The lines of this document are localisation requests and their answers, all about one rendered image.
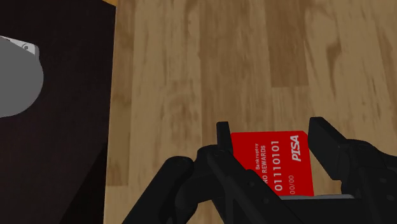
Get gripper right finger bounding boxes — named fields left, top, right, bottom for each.
left=307, top=116, right=397, bottom=224

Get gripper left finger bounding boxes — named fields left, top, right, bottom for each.
left=122, top=121, right=303, bottom=224

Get red bank card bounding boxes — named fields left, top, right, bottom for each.
left=230, top=130, right=315, bottom=197

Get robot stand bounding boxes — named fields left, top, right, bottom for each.
left=0, top=0, right=117, bottom=224

